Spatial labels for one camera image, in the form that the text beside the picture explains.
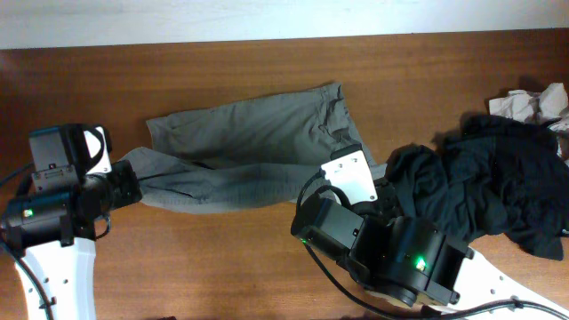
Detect grey shorts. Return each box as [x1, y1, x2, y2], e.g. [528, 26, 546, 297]
[124, 83, 363, 214]

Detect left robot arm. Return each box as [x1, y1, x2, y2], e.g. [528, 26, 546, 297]
[1, 124, 142, 319]

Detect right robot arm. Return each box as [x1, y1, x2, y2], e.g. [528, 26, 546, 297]
[291, 179, 568, 319]

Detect black garment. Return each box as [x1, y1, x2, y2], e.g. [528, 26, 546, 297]
[386, 115, 568, 260]

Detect beige crumpled cloth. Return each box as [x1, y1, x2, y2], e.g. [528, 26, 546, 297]
[488, 83, 568, 164]

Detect right black camera cable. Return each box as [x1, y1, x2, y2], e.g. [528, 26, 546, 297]
[294, 171, 569, 320]

